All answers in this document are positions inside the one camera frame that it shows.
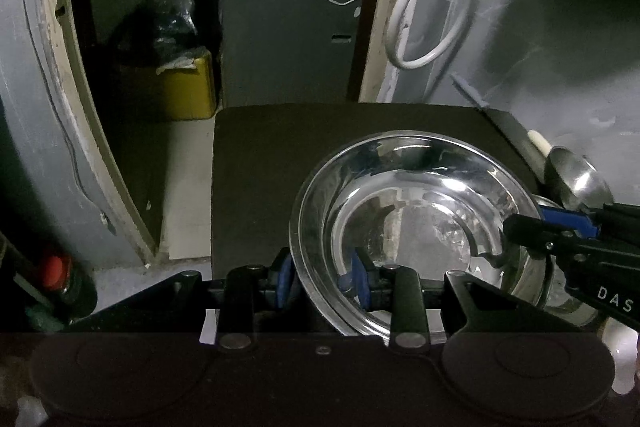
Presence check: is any small steel bowl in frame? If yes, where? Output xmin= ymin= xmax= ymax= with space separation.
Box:
xmin=544 ymin=146 xmax=616 ymax=210

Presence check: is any large steel bowl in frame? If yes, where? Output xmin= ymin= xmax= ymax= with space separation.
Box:
xmin=289 ymin=130 xmax=556 ymax=339

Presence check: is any grey metal sheet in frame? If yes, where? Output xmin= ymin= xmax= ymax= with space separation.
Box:
xmin=492 ymin=109 xmax=547 ymax=188

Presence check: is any black plastic bag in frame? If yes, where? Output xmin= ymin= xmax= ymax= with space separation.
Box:
xmin=106 ymin=0 xmax=202 ymax=68

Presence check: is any dark cabinet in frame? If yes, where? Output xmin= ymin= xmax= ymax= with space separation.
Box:
xmin=219 ymin=0 xmax=372 ymax=108

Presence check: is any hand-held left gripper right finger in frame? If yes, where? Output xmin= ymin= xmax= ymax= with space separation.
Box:
xmin=349 ymin=248 xmax=597 ymax=354

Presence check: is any yellow container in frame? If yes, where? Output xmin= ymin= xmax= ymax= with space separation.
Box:
xmin=156 ymin=51 xmax=219 ymax=122

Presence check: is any cream white tube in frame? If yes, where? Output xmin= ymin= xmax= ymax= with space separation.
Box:
xmin=527 ymin=130 xmax=552 ymax=178

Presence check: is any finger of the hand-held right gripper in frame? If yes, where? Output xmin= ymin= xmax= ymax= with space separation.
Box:
xmin=542 ymin=203 xmax=640 ymax=252
xmin=502 ymin=214 xmax=640 ymax=261

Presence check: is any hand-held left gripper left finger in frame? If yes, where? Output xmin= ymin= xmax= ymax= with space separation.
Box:
xmin=75 ymin=248 xmax=302 ymax=352

